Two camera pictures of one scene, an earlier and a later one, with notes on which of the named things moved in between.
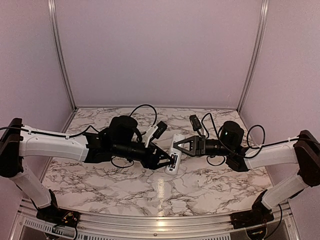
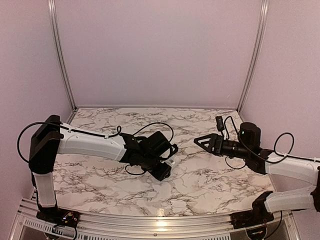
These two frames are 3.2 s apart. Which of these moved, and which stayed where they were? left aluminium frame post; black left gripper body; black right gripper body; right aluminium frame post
Moved: black left gripper body; black right gripper body
Stayed: right aluminium frame post; left aluminium frame post
